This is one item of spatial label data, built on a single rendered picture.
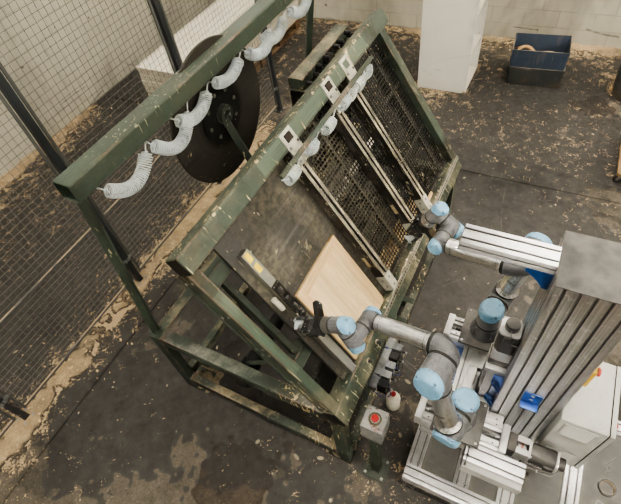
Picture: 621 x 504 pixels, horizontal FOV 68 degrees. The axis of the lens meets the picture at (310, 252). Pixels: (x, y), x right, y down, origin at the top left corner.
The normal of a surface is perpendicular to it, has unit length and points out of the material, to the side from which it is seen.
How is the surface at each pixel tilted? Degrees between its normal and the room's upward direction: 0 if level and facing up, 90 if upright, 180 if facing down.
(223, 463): 0
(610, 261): 0
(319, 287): 57
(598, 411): 0
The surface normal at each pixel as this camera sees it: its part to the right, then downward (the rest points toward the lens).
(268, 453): -0.12, -0.62
